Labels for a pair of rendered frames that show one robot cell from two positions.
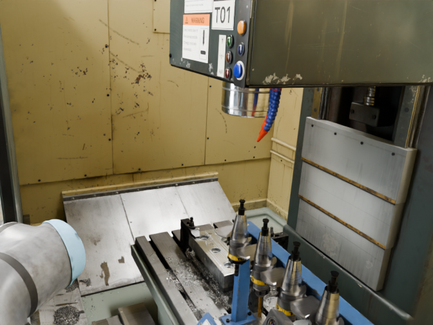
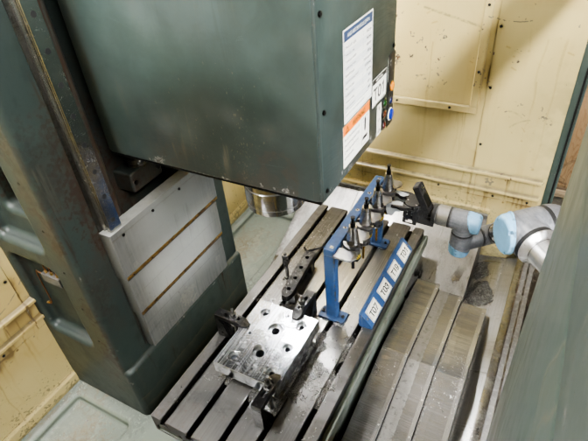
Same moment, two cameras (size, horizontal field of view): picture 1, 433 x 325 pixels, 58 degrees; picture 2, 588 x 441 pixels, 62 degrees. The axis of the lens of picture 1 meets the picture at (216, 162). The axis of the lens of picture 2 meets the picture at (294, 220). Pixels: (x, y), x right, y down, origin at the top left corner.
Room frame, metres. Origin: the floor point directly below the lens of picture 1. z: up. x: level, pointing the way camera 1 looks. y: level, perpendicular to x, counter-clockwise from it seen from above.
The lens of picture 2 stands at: (1.66, 0.86, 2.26)
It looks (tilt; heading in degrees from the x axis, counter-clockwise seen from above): 38 degrees down; 239
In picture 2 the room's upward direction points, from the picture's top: 6 degrees counter-clockwise
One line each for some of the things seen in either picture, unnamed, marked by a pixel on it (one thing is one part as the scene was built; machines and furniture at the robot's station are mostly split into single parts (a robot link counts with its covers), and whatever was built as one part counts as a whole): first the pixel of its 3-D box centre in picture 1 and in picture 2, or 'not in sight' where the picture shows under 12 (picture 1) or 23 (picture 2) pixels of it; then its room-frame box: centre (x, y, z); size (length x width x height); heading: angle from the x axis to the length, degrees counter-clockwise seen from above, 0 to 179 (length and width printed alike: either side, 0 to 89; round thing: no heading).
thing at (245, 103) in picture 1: (249, 91); (274, 181); (1.15, -0.08, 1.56); 0.16 x 0.16 x 0.12
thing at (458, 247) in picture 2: not in sight; (464, 240); (0.45, 0.03, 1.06); 0.11 x 0.08 x 0.11; 160
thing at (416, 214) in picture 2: not in sight; (420, 211); (0.54, -0.11, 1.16); 0.12 x 0.08 x 0.09; 118
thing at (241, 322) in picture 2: (271, 244); (233, 323); (1.30, -0.22, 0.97); 0.13 x 0.03 x 0.15; 117
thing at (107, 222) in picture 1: (167, 233); not in sight; (1.73, 0.23, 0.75); 0.89 x 0.67 x 0.26; 117
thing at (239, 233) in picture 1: (240, 225); (353, 234); (0.89, -0.07, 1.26); 0.04 x 0.04 x 0.07
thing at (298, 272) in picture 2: not in sight; (298, 278); (0.97, -0.30, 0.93); 0.26 x 0.05 x 0.06; 32
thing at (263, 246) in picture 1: (263, 246); (365, 214); (0.80, -0.12, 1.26); 0.04 x 0.04 x 0.07
